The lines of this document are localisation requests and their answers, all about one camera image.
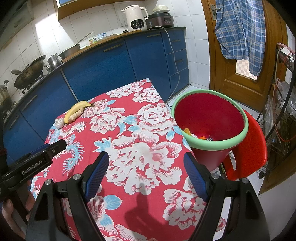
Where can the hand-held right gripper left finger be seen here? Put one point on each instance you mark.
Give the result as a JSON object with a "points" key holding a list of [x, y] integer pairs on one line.
{"points": [[97, 178]]}

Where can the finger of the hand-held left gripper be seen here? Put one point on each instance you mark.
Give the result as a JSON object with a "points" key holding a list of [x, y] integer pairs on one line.
{"points": [[55, 148]]}

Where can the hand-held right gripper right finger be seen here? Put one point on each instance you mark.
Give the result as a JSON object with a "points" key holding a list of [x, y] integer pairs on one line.
{"points": [[196, 178]]}

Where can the white plastic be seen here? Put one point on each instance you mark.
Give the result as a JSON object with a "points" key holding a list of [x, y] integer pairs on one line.
{"points": [[194, 136]]}

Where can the large yellow foam fruit net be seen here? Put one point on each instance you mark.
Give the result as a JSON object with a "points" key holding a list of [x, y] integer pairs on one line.
{"points": [[187, 131]]}

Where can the red bucket with green rim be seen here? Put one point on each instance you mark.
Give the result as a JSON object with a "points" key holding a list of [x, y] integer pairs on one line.
{"points": [[208, 113]]}

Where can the person's left hand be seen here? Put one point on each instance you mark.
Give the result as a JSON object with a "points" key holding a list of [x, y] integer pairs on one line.
{"points": [[7, 210]]}

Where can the garlic bulb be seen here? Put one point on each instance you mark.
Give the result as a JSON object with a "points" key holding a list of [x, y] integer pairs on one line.
{"points": [[59, 123]]}

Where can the ginger root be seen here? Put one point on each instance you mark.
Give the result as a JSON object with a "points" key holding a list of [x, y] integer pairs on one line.
{"points": [[77, 114]]}

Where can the yellow banana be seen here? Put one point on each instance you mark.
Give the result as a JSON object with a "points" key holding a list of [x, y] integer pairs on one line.
{"points": [[76, 107]]}

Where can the red floral tablecloth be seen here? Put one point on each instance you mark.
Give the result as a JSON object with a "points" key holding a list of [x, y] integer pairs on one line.
{"points": [[143, 148]]}

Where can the red plastic chair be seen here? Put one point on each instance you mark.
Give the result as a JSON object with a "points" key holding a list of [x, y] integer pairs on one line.
{"points": [[251, 153]]}

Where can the black gas stove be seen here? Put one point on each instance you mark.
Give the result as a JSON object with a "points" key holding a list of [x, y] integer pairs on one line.
{"points": [[32, 86]]}

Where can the steel stock pot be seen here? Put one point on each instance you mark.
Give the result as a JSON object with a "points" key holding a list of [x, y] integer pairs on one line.
{"points": [[4, 95]]}

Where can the black wok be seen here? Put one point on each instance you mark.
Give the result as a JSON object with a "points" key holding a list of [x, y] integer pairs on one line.
{"points": [[29, 73]]}

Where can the steel kettle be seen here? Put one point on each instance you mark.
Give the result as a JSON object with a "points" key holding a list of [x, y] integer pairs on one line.
{"points": [[53, 61]]}

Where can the blue kitchen base cabinets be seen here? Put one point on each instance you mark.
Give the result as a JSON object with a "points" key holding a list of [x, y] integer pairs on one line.
{"points": [[99, 67]]}

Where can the wooden door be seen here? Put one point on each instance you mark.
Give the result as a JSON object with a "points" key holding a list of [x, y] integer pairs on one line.
{"points": [[233, 88]]}

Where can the small tin can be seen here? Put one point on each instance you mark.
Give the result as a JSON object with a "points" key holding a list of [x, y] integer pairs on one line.
{"points": [[93, 41]]}

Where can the white blue packet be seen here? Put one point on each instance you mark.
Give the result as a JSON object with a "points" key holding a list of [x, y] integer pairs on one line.
{"points": [[102, 37]]}

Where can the white electric kettle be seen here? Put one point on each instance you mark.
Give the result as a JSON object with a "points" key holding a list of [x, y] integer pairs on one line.
{"points": [[135, 18]]}

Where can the blue plaid shirt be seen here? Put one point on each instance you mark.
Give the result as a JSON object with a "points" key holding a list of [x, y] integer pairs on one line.
{"points": [[240, 30]]}

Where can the dark rice cooker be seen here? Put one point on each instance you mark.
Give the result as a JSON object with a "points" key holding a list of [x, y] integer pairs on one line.
{"points": [[160, 20]]}

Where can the white plastic cover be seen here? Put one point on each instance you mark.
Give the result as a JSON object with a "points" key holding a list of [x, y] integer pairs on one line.
{"points": [[161, 8]]}

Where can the white wall socket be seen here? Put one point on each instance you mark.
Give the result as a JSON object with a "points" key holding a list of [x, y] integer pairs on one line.
{"points": [[120, 23]]}

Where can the blue wall cabinet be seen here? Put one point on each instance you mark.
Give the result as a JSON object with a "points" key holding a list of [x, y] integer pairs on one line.
{"points": [[85, 7]]}

